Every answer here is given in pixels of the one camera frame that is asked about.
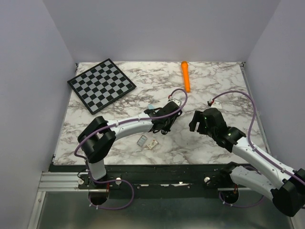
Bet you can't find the light blue stapler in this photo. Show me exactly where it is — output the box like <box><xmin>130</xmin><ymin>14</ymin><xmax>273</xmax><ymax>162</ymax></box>
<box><xmin>148</xmin><ymin>104</ymin><xmax>155</xmax><ymax>109</ymax></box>

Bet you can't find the white staples box sleeve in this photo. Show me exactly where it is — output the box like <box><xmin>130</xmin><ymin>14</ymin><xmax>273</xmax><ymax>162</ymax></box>
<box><xmin>146</xmin><ymin>139</ymin><xmax>158</xmax><ymax>150</ymax></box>

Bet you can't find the black stapler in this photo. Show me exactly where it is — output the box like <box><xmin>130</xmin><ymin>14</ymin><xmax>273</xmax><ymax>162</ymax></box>
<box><xmin>161</xmin><ymin>110</ymin><xmax>183</xmax><ymax>135</ymax></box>

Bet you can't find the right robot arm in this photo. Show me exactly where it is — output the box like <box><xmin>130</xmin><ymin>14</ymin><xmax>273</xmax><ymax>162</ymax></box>
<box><xmin>189</xmin><ymin>108</ymin><xmax>305</xmax><ymax>217</ymax></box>

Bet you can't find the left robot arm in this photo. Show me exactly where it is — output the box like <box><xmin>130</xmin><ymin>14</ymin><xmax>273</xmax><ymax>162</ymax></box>
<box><xmin>78</xmin><ymin>99</ymin><xmax>182</xmax><ymax>188</ymax></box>

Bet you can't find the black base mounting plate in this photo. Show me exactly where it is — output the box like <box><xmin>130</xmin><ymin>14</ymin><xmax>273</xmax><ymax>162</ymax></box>
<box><xmin>49</xmin><ymin>163</ymin><xmax>242</xmax><ymax>200</ymax></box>

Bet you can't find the black grey chessboard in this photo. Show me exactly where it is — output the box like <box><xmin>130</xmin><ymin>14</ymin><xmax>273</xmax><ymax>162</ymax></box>
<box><xmin>68</xmin><ymin>59</ymin><xmax>136</xmax><ymax>115</ymax></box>

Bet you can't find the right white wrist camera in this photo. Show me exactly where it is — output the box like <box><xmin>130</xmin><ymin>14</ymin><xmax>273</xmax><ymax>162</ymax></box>
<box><xmin>207</xmin><ymin>100</ymin><xmax>222</xmax><ymax>109</ymax></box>

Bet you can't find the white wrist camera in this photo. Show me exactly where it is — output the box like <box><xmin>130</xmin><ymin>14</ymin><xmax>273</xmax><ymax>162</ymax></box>
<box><xmin>170</xmin><ymin>99</ymin><xmax>182</xmax><ymax>107</ymax></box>
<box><xmin>207</xmin><ymin>100</ymin><xmax>222</xmax><ymax>109</ymax></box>

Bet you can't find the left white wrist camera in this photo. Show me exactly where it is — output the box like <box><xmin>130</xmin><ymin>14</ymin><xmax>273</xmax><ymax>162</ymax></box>
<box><xmin>170</xmin><ymin>99</ymin><xmax>182</xmax><ymax>107</ymax></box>

